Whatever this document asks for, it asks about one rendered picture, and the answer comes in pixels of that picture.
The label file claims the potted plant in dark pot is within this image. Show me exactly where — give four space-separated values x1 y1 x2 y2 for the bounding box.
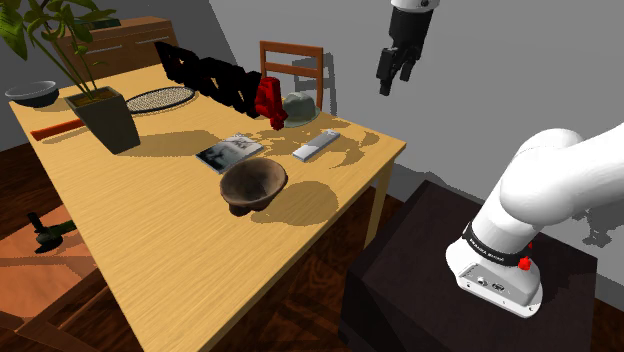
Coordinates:
0 0 142 156

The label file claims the silver remote control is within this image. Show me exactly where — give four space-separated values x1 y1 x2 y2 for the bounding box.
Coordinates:
291 128 342 164

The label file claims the orange-red long bar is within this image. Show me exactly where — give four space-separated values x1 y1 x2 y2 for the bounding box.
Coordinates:
29 118 87 143

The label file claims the light wooden table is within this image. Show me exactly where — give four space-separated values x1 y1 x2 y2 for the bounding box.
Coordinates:
8 63 408 352

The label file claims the dark robot stand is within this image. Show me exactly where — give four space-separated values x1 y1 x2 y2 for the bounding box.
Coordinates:
338 179 599 352

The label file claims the brown stone bowl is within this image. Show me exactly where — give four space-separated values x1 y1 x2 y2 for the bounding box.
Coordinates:
219 156 289 218

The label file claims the dark green tool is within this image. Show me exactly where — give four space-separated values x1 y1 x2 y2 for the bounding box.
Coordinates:
26 211 79 255

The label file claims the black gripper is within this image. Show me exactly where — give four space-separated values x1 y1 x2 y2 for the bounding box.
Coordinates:
375 6 436 97

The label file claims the wooden chair with orange seat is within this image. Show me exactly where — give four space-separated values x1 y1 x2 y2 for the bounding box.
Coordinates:
0 203 131 352

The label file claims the brown wooden chair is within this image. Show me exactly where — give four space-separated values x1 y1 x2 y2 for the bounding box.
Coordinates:
259 40 325 113

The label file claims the grey-green hat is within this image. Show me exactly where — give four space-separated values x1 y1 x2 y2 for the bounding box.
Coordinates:
282 91 322 129

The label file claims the oval woven mat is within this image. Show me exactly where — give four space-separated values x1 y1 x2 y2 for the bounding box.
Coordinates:
125 85 197 116

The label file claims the dark grey bowl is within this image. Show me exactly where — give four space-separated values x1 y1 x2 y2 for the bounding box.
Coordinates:
4 80 61 109

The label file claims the brown chest of drawers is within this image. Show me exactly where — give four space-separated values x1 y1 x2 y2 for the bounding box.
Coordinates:
57 16 180 82

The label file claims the grey picture book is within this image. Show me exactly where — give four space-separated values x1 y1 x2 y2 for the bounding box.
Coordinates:
195 133 265 176

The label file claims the red figure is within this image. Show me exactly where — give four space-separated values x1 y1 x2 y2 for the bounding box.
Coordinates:
254 75 289 132

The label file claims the black letter sculpture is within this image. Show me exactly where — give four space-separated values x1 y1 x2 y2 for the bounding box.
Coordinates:
154 40 263 120

